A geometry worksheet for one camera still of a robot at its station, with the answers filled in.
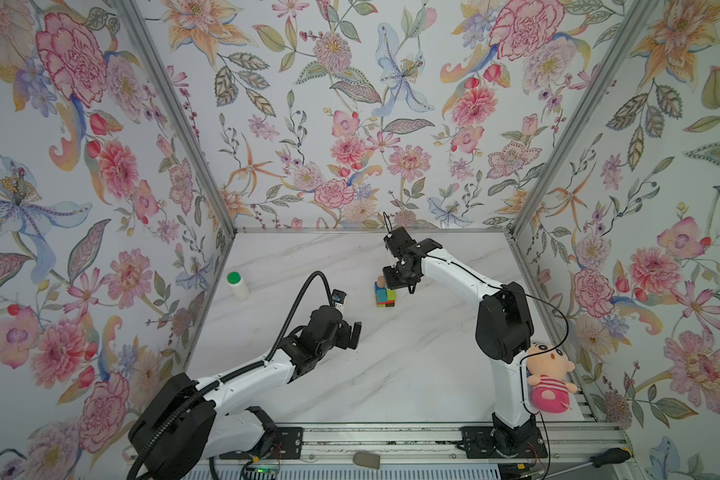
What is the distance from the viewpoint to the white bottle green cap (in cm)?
97

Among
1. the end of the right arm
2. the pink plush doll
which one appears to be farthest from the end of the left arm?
the pink plush doll

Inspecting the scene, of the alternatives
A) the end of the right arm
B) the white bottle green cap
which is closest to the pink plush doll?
the end of the right arm

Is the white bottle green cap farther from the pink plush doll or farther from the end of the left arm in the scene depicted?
the pink plush doll

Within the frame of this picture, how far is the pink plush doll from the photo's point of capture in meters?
0.77

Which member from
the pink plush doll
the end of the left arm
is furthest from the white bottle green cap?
the pink plush doll

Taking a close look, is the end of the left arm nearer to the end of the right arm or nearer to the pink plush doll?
the end of the right arm

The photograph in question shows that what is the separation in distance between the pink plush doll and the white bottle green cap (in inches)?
35.2

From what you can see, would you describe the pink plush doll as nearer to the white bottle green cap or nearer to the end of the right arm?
the end of the right arm
